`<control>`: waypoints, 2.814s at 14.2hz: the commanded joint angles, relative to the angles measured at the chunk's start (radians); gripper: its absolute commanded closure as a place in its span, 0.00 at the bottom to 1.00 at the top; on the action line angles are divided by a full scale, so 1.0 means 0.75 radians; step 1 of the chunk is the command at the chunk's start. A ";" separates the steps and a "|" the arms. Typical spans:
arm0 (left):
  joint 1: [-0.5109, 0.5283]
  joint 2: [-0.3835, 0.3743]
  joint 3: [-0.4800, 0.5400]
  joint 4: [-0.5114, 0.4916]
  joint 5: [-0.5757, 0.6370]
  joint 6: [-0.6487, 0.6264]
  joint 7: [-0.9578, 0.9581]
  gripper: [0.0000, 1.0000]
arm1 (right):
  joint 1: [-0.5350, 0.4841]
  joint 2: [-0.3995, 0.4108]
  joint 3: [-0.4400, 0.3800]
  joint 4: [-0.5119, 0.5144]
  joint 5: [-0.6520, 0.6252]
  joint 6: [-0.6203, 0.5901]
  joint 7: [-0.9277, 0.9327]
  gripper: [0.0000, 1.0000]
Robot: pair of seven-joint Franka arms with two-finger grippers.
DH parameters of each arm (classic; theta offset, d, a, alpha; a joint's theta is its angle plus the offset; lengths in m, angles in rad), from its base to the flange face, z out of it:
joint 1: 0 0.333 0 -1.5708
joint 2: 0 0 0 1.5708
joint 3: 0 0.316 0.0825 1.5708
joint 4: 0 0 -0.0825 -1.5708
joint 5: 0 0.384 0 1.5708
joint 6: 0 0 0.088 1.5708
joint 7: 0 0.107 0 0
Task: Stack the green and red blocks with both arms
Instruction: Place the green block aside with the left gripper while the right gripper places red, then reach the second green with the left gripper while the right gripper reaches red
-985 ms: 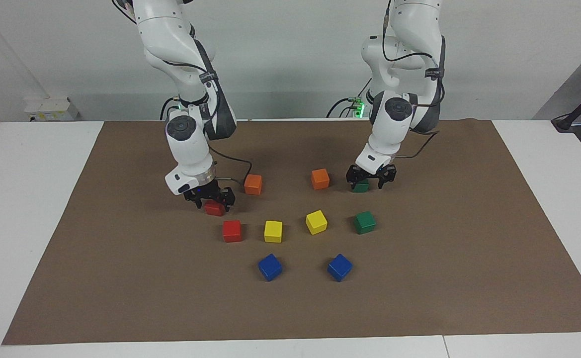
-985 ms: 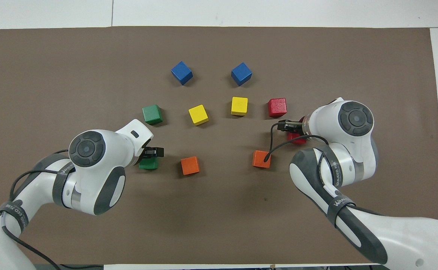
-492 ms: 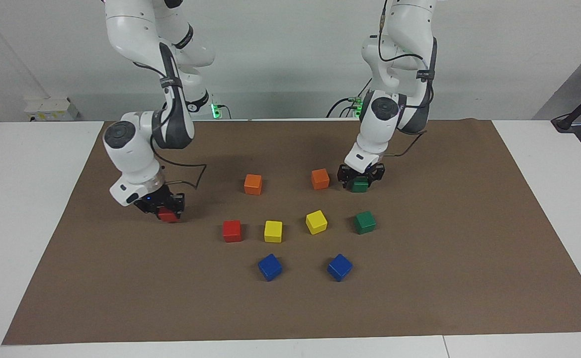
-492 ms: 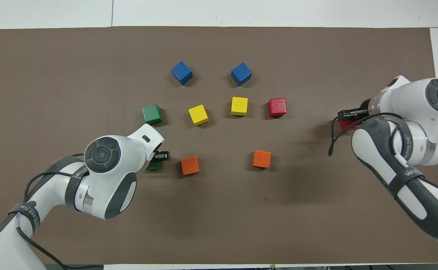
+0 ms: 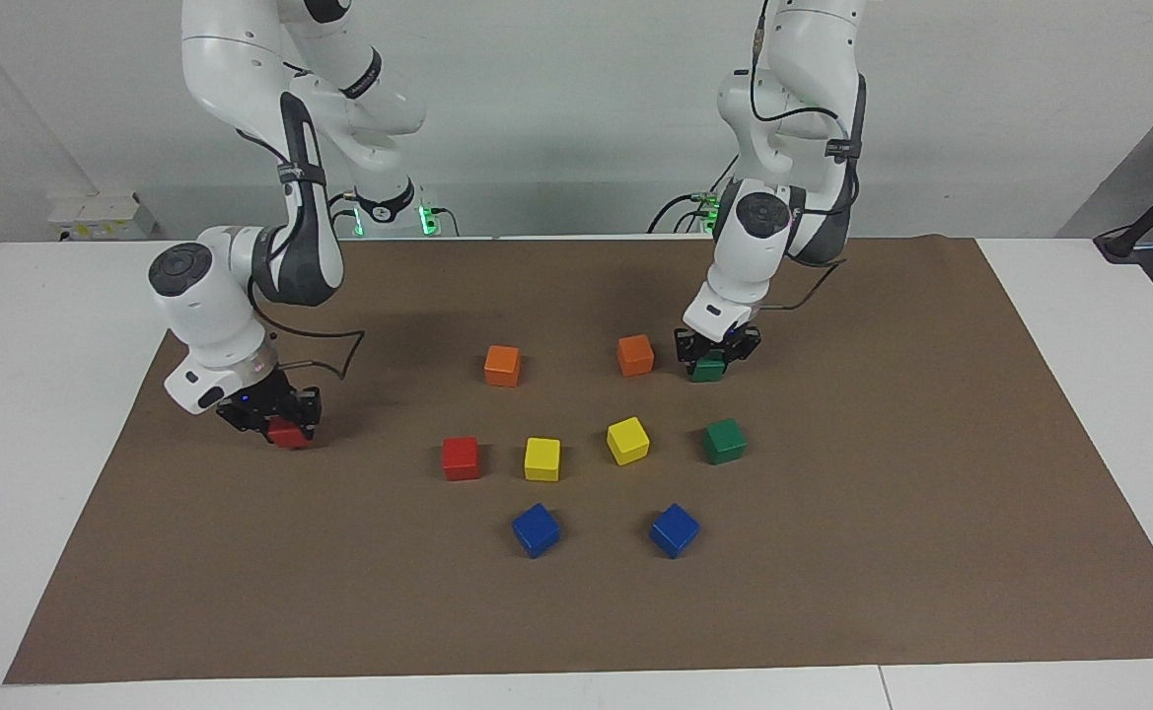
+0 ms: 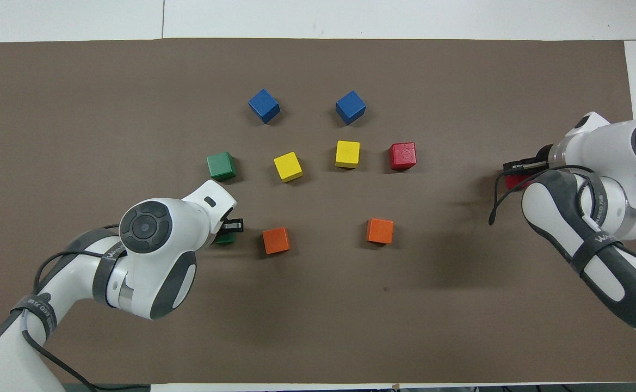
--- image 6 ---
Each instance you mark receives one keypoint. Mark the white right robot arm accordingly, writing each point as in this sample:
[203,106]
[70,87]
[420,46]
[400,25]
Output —
[617,147]

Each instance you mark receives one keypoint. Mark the brown table mat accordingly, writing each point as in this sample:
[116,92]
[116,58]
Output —
[318,326]

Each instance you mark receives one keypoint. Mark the green wooden cube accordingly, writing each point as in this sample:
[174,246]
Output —
[225,238]
[221,166]

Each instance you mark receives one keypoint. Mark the yellow wooden cube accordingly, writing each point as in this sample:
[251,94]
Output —
[288,166]
[347,154]

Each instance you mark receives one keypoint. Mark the red wooden cube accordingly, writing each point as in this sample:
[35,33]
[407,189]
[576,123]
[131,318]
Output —
[513,182]
[402,156]

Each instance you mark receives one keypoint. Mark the orange wooden cube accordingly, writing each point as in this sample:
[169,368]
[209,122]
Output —
[380,231]
[276,240]

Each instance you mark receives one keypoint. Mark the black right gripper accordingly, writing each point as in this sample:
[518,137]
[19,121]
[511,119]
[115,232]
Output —
[546,155]

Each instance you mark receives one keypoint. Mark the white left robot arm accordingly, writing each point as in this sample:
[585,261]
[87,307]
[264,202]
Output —
[138,283]

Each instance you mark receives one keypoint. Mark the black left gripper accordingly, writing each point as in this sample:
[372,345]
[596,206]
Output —
[224,226]

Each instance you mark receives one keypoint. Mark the blue wooden cube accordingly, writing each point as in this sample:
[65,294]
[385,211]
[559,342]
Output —
[350,107]
[264,105]

